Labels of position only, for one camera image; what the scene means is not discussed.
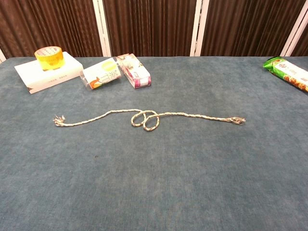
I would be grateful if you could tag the pink floral tissue pack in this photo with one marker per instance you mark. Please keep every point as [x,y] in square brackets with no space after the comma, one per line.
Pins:
[136,72]

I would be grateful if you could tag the blue table cloth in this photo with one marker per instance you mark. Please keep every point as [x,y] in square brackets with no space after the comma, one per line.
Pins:
[154,168]

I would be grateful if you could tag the white orange tea carton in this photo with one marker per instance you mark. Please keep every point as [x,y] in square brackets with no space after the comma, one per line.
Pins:
[102,74]

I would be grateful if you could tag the brown pleated folding screen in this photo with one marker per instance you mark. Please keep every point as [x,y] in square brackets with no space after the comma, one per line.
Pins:
[151,26]

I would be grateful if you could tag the white rectangular box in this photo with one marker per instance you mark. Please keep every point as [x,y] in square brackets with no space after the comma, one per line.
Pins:
[56,75]

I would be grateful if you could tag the yellow tape roll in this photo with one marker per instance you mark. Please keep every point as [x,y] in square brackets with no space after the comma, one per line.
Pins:
[49,59]

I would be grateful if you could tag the green snack bag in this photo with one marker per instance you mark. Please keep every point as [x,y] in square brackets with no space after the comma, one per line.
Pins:
[288,72]

